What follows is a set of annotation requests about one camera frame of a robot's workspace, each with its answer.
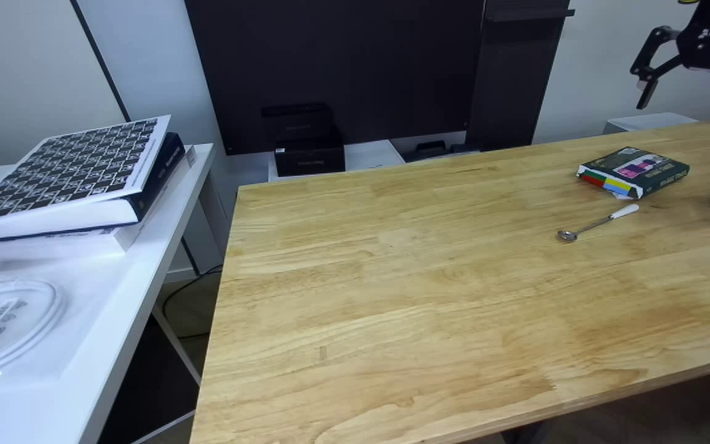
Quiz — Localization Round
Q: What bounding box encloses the black cable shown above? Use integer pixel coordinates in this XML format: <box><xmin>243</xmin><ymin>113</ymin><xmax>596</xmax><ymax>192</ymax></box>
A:
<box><xmin>156</xmin><ymin>268</ymin><xmax>219</xmax><ymax>336</ymax></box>

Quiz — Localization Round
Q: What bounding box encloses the low white shelf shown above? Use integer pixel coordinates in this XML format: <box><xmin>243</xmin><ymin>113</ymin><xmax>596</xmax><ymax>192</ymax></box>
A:
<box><xmin>223</xmin><ymin>129</ymin><xmax>474</xmax><ymax>186</ymax></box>

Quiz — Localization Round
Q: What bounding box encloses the large dark flat panel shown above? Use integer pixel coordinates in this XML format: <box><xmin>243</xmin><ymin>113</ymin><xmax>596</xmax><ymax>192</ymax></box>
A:
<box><xmin>182</xmin><ymin>0</ymin><xmax>485</xmax><ymax>157</ymax></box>

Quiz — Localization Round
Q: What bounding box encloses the round clear plastic lid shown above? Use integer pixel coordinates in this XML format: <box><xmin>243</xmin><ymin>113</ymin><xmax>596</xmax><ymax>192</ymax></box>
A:
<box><xmin>0</xmin><ymin>278</ymin><xmax>69</xmax><ymax>384</ymax></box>

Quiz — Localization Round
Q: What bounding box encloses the white side table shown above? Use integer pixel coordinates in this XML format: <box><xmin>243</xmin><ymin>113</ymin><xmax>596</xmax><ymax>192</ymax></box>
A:
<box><xmin>0</xmin><ymin>144</ymin><xmax>218</xmax><ymax>444</ymax></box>

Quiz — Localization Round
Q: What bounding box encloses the white flat box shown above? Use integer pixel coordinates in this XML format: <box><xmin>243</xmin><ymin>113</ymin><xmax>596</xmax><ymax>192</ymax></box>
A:
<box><xmin>601</xmin><ymin>110</ymin><xmax>701</xmax><ymax>135</ymax></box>

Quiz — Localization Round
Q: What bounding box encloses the small black device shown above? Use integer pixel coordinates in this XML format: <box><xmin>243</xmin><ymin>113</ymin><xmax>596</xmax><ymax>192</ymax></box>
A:
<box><xmin>402</xmin><ymin>137</ymin><xmax>458</xmax><ymax>163</ymax></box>

